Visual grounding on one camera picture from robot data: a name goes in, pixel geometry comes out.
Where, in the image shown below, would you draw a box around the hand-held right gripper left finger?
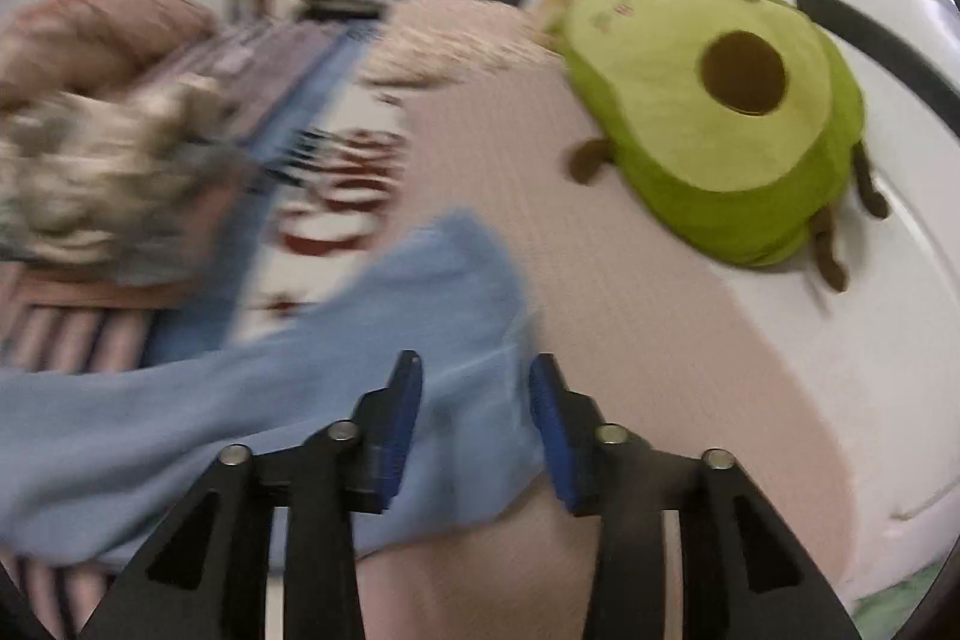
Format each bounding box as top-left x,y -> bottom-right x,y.
79,350 -> 424,640

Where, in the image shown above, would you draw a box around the pink pillow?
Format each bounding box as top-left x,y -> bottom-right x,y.
0,0 -> 218,109

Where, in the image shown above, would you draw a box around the white bed frame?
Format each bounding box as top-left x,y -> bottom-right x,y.
520,0 -> 960,603

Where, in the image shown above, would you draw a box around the beige bed sheet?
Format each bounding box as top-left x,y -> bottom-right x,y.
352,0 -> 857,640

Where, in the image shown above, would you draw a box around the printed blanket with red letters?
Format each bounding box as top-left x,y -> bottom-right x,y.
139,19 -> 412,368

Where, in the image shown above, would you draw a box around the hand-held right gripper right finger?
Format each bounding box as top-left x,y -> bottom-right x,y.
528,353 -> 863,640

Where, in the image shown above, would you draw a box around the light blue pants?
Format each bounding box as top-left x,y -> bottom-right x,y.
0,209 -> 547,564

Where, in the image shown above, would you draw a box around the crumpled patterned cloth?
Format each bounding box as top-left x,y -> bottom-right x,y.
0,76 -> 248,284

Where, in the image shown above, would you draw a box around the black curved bar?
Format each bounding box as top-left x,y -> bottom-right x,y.
796,0 -> 960,119

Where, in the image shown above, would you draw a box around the green avocado plush toy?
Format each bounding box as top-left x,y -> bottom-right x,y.
559,0 -> 892,293

